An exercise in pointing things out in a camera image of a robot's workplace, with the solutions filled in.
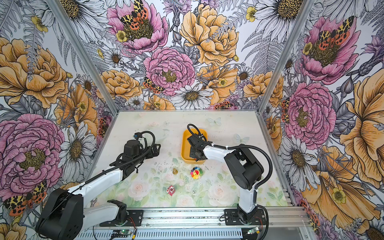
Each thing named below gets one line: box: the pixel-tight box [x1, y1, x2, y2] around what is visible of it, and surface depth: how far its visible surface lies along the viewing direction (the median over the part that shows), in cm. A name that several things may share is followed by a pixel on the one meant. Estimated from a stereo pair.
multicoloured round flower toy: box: [190, 166, 203, 180], surface depth 90 cm
